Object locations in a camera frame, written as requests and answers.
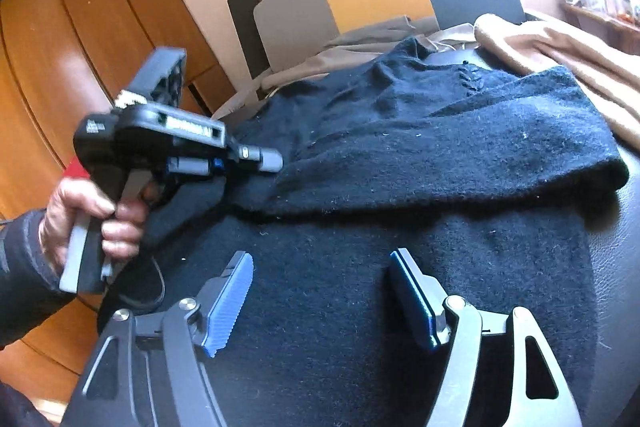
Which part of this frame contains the grey garment on sofa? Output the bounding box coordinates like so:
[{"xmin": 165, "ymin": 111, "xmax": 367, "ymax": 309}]
[{"xmin": 255, "ymin": 16, "xmax": 478, "ymax": 92}]

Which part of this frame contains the cream knit sweater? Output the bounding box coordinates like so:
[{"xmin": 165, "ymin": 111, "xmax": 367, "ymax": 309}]
[{"xmin": 474, "ymin": 14, "xmax": 640, "ymax": 150}]

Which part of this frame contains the person's left hand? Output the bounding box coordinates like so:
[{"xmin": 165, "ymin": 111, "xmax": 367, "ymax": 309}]
[{"xmin": 38, "ymin": 175, "xmax": 162, "ymax": 275}]

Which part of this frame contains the person's left forearm dark sleeve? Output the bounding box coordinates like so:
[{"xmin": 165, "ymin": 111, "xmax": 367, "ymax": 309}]
[{"xmin": 0, "ymin": 209, "xmax": 74, "ymax": 348}]

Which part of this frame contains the wooden desk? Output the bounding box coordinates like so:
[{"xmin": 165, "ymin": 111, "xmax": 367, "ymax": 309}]
[{"xmin": 561, "ymin": 3, "xmax": 640, "ymax": 55}]

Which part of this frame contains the black knit sweater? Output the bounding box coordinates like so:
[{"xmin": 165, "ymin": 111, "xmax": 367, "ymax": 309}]
[{"xmin": 99, "ymin": 38, "xmax": 629, "ymax": 426}]

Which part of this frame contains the red folded garment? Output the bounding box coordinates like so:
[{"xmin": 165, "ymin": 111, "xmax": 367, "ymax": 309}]
[{"xmin": 63, "ymin": 157, "xmax": 90, "ymax": 179}]

